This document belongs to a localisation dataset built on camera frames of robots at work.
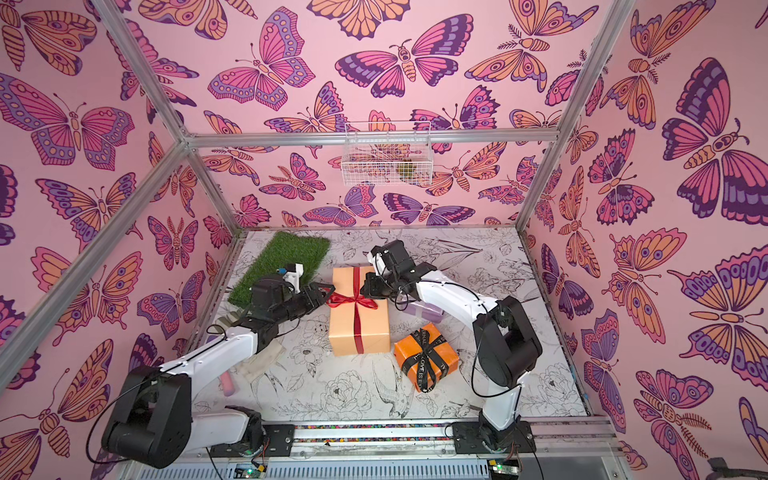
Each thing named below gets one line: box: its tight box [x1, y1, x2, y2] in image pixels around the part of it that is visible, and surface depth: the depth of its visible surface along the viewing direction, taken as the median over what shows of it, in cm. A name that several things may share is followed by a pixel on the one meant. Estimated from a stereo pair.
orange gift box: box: [394, 323, 460, 393], surface depth 81 cm
